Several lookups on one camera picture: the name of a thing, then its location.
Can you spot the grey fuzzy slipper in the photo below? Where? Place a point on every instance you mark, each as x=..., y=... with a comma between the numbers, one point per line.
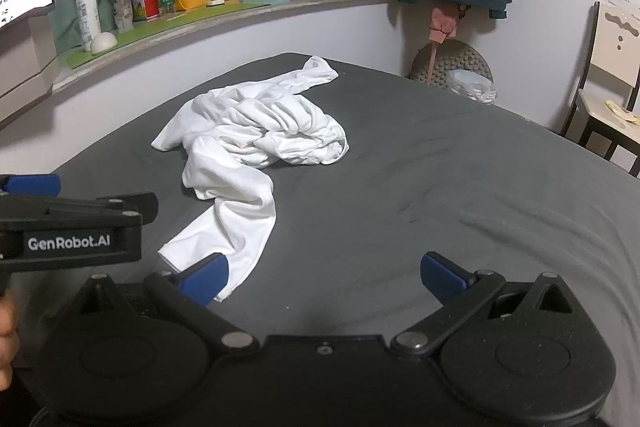
x=442, y=24
x=465, y=59

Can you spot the green mat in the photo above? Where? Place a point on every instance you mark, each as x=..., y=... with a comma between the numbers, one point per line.
x=80, y=58

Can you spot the white plastic bag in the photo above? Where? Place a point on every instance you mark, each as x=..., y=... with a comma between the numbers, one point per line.
x=472, y=87

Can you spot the person's left hand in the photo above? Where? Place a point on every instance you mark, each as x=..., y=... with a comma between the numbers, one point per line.
x=7, y=342

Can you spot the white plastic bottle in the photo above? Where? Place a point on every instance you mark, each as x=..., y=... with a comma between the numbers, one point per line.
x=87, y=12

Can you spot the white shirt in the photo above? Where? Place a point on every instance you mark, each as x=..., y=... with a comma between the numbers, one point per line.
x=260, y=122

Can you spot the white dome object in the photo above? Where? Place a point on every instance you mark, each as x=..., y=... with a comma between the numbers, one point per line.
x=104, y=43

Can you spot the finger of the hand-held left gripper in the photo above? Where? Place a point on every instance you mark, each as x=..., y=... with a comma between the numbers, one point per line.
x=30, y=185
x=140, y=204

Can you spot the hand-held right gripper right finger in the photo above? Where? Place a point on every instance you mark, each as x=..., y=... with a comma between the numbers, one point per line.
x=442, y=276

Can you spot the pale yellow cloth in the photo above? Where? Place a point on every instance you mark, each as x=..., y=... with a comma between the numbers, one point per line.
x=622, y=111

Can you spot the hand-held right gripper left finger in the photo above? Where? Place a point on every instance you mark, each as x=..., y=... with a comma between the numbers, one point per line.
x=205, y=279

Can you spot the grey stone windowsill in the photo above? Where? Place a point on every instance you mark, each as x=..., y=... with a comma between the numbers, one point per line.
x=300, y=2

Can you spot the crinkled clear plastic bag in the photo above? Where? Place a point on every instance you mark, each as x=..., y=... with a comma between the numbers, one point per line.
x=122, y=4

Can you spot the beige cabinet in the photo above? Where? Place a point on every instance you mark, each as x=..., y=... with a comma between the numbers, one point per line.
x=20, y=72

